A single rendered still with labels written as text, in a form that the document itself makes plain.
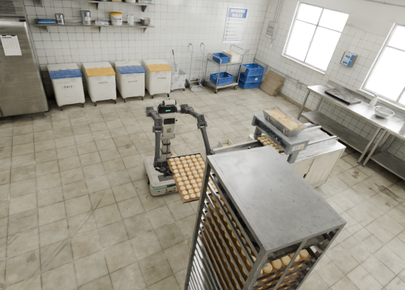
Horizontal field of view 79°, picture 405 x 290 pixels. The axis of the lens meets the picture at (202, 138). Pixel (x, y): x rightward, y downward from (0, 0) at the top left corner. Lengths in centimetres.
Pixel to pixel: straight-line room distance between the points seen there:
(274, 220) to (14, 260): 285
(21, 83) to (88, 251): 317
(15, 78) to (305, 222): 484
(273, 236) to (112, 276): 219
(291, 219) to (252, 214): 19
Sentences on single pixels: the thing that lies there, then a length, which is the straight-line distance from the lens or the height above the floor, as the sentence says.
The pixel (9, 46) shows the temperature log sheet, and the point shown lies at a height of 137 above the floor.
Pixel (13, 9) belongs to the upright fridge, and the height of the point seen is 188.
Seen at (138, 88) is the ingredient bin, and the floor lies 31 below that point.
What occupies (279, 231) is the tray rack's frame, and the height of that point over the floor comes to 182.
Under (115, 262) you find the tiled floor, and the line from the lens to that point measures 316.
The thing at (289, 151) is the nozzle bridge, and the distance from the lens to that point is 314.
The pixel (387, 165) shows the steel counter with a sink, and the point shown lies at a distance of 561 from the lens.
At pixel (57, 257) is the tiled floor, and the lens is 334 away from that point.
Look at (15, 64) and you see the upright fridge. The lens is 515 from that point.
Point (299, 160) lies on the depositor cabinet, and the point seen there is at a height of 84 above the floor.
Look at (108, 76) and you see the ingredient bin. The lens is 561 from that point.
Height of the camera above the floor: 275
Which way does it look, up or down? 34 degrees down
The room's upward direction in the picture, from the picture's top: 9 degrees clockwise
